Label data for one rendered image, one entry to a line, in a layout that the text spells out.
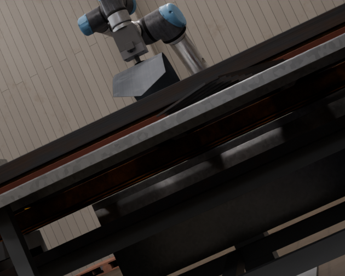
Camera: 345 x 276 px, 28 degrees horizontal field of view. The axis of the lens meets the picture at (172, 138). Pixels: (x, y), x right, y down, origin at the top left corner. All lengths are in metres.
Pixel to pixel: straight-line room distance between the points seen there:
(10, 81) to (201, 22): 3.29
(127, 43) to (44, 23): 9.07
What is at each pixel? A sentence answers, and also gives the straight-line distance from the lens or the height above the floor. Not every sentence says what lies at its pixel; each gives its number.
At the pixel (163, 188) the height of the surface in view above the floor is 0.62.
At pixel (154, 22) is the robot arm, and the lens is 2.84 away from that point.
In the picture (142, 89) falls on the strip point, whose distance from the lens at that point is 2.07.
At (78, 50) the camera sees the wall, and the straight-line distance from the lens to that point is 11.14.
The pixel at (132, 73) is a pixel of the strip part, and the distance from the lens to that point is 2.23.
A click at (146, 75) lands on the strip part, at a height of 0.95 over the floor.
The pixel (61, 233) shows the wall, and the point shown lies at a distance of 11.30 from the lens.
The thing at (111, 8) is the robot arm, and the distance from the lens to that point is 2.40.
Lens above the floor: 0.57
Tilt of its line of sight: 5 degrees up
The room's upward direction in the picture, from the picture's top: 25 degrees counter-clockwise
